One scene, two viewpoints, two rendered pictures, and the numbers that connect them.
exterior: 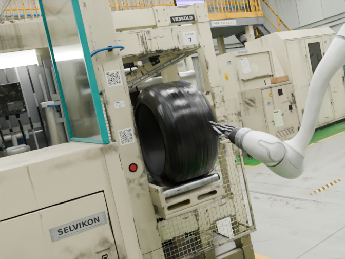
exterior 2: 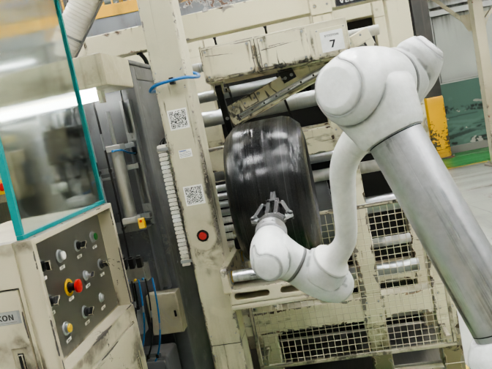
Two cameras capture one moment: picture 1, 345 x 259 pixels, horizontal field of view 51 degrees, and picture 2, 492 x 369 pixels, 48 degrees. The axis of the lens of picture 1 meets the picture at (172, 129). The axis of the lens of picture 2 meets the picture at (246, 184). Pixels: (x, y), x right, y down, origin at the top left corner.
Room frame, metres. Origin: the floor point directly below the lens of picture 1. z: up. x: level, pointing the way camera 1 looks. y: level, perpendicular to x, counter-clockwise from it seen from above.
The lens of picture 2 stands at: (0.15, -1.07, 1.46)
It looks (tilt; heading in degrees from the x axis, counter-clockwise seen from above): 7 degrees down; 33
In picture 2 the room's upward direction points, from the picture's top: 11 degrees counter-clockwise
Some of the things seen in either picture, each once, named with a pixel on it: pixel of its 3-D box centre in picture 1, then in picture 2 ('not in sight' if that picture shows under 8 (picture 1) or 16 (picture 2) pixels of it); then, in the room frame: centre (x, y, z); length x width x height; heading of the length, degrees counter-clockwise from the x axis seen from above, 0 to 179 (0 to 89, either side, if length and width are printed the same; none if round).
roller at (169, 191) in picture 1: (189, 185); (276, 269); (1.83, -0.03, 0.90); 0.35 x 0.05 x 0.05; 115
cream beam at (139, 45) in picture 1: (148, 45); (276, 53); (2.27, 0.04, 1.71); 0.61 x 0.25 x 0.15; 115
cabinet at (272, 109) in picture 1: (271, 118); not in sight; (6.62, -1.83, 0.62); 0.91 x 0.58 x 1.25; 123
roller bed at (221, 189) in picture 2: not in sight; (230, 213); (2.20, 0.39, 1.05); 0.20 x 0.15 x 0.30; 115
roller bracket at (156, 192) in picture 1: (148, 191); (233, 266); (1.88, 0.19, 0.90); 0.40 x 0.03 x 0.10; 25
